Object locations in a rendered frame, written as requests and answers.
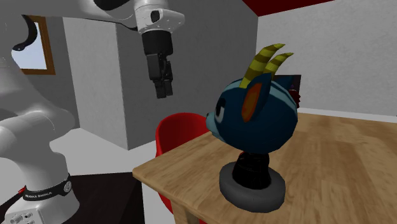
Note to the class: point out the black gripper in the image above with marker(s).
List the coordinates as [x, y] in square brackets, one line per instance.
[156, 46]

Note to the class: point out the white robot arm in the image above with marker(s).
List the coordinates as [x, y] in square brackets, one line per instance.
[28, 133]

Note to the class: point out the red chair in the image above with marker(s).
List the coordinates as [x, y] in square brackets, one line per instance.
[180, 130]

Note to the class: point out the blue horned animal head figure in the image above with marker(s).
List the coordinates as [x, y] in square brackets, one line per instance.
[254, 124]

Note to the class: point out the dark robot stand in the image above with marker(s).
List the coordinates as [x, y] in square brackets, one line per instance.
[108, 198]

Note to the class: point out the brown framed window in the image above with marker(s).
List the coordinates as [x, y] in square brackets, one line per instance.
[34, 56]

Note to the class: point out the wooden table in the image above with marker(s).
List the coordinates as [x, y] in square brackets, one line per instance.
[341, 173]

